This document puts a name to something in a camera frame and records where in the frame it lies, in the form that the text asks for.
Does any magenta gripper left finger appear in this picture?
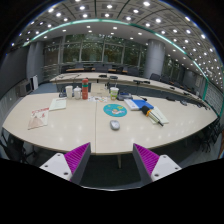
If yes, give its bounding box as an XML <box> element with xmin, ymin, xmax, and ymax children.
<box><xmin>41</xmin><ymin>143</ymin><xmax>91</xmax><ymax>185</ymax></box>

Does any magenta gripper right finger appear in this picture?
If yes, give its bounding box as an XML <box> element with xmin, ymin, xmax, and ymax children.
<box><xmin>133</xmin><ymin>143</ymin><xmax>181</xmax><ymax>182</ymax></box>

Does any grey computer mouse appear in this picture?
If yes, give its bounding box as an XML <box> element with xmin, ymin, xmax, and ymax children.
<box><xmin>110</xmin><ymin>120</ymin><xmax>120</xmax><ymax>130</ymax></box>

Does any round teal mouse pad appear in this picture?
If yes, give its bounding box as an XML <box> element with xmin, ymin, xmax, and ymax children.
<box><xmin>103</xmin><ymin>104</ymin><xmax>127</xmax><ymax>117</ymax></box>

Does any white book under umbrella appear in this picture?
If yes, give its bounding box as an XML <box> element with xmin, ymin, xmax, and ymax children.
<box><xmin>150</xmin><ymin>106</ymin><xmax>169</xmax><ymax>124</ymax></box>

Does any black yellow folding umbrella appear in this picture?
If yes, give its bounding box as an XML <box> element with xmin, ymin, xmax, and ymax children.
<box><xmin>141</xmin><ymin>106</ymin><xmax>163</xmax><ymax>125</ymax></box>

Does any red and white booklet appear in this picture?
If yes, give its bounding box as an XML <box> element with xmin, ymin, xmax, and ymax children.
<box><xmin>28</xmin><ymin>108</ymin><xmax>49</xmax><ymax>129</ymax></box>

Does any long beige conference table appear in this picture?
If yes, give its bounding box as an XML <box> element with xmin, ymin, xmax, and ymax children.
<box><xmin>3</xmin><ymin>93</ymin><xmax>217</xmax><ymax>154</ymax></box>

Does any black office chair left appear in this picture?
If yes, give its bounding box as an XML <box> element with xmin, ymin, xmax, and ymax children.
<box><xmin>0</xmin><ymin>132</ymin><xmax>37</xmax><ymax>164</ymax></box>

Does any blue notebook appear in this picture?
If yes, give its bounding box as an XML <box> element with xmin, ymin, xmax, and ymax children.
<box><xmin>132</xmin><ymin>100</ymin><xmax>154</xmax><ymax>109</ymax></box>

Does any white paper document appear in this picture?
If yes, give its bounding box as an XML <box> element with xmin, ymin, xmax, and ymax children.
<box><xmin>49</xmin><ymin>98</ymin><xmax>66</xmax><ymax>111</ymax></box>

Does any white lidded mug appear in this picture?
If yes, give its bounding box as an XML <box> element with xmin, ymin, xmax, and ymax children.
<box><xmin>73</xmin><ymin>86</ymin><xmax>81</xmax><ymax>99</ymax></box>

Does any black calculator device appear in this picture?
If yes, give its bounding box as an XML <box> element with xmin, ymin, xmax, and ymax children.
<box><xmin>117</xmin><ymin>93</ymin><xmax>133</xmax><ymax>101</ymax></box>

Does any white paper cup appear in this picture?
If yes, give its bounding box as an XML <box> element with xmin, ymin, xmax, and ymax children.
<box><xmin>65</xmin><ymin>85</ymin><xmax>73</xmax><ymax>99</ymax></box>

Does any cardboard box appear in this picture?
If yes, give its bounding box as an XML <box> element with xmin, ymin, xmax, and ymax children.
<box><xmin>91</xmin><ymin>83</ymin><xmax>109</xmax><ymax>97</ymax></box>

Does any green and white cup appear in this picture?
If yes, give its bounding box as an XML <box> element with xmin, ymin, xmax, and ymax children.
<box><xmin>110</xmin><ymin>87</ymin><xmax>119</xmax><ymax>100</ymax></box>

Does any red thermos bottle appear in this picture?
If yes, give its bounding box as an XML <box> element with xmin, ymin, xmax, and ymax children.
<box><xmin>82</xmin><ymin>78</ymin><xmax>88</xmax><ymax>100</ymax></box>

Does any rear curved conference table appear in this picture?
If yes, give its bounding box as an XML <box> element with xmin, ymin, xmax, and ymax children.
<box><xmin>51</xmin><ymin>72</ymin><xmax>208</xmax><ymax>106</ymax></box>

